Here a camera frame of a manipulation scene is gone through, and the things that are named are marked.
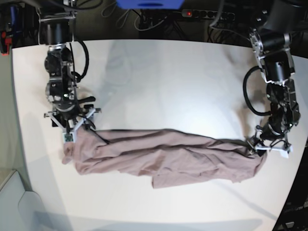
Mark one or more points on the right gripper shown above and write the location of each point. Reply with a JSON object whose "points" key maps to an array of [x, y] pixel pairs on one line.
{"points": [[72, 118]]}

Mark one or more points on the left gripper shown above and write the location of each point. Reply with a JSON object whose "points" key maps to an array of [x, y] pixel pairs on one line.
{"points": [[269, 137]]}

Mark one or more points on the mauve t-shirt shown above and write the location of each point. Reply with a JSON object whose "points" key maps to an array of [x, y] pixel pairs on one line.
{"points": [[169, 157]]}

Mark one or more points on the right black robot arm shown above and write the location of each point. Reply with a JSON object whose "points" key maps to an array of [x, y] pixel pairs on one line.
{"points": [[57, 31]]}

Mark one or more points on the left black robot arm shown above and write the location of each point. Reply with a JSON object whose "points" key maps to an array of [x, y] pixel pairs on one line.
{"points": [[270, 32]]}

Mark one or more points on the red black clamp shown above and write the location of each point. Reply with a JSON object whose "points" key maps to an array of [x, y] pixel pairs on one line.
{"points": [[6, 40]]}

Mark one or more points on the blue box overhead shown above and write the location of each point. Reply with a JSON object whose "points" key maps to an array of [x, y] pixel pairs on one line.
{"points": [[150, 4]]}

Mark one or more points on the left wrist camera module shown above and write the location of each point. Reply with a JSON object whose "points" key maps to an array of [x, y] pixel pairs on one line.
{"points": [[285, 153]]}

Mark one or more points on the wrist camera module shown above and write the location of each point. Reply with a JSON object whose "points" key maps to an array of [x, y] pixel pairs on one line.
{"points": [[69, 137], [285, 153]]}

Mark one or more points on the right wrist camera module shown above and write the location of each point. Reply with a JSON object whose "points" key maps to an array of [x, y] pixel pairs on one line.
{"points": [[69, 137]]}

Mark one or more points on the white power strip red switch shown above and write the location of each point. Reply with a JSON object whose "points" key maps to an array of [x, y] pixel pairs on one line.
{"points": [[208, 15]]}

